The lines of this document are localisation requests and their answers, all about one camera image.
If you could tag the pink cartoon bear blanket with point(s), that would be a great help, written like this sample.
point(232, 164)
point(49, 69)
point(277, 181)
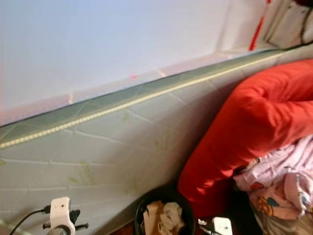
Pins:
point(274, 171)

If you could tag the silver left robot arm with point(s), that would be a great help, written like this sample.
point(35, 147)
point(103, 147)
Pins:
point(61, 232)

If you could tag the crumpled paper rubbish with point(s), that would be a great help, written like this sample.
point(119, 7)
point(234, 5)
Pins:
point(168, 215)

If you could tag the bed with beige floral sheet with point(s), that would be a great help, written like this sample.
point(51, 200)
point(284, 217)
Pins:
point(283, 227)

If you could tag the red hanging ribbon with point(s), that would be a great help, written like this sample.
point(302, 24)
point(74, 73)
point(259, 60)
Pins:
point(257, 34)

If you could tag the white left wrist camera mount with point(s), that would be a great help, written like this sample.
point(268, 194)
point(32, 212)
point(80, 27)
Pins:
point(60, 211)

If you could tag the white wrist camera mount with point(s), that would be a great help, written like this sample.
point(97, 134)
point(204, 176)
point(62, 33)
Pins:
point(60, 211)
point(223, 226)

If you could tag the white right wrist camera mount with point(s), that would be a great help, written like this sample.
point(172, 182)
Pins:
point(223, 226)

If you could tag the white ribbed wall unit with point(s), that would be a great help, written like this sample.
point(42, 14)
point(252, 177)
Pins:
point(286, 24)

